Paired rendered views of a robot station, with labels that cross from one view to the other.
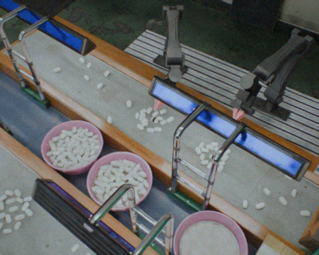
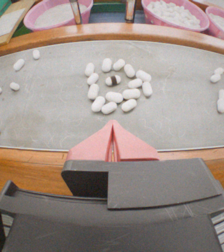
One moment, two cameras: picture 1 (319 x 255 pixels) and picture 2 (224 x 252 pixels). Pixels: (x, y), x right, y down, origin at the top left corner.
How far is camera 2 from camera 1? 1.46 m
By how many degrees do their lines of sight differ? 49
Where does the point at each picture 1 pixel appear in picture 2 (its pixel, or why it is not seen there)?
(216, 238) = (56, 21)
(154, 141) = (200, 62)
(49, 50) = not seen: outside the picture
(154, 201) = not seen: hidden behind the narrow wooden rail
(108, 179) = (183, 13)
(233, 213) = (44, 33)
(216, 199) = (69, 31)
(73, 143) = not seen: outside the picture
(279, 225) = (1, 65)
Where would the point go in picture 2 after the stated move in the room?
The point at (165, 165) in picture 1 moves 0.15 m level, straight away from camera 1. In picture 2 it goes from (158, 30) to (198, 66)
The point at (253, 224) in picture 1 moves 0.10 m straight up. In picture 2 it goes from (21, 40) to (1, 13)
